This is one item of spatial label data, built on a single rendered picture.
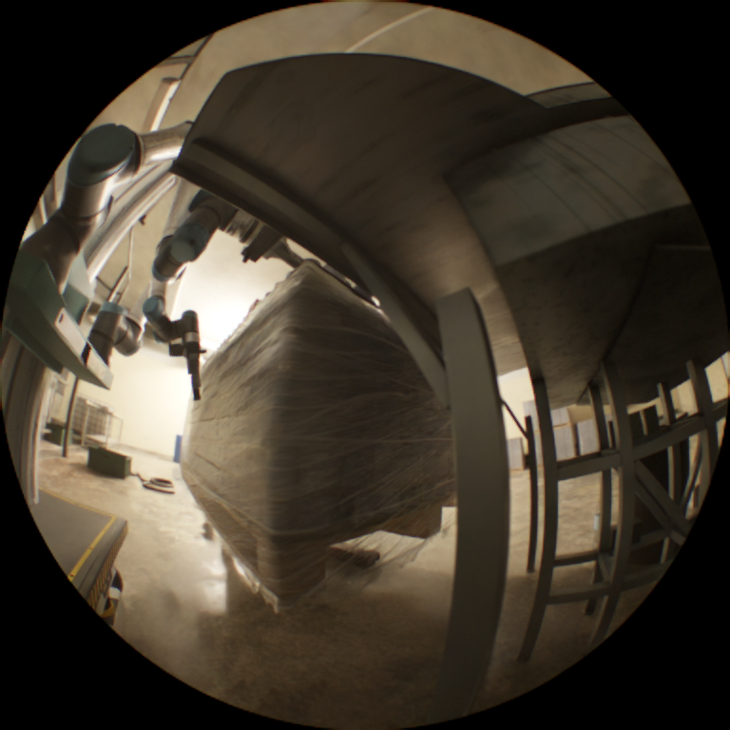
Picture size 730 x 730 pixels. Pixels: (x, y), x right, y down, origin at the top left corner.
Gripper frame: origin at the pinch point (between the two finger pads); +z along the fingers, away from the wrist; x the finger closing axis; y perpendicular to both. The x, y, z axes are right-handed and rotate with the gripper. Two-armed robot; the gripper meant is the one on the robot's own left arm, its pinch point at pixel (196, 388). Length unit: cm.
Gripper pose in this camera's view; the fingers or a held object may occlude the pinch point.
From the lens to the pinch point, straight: 88.3
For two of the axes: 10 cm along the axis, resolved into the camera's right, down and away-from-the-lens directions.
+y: 7.1, -1.0, 7.0
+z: 3.7, 8.9, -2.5
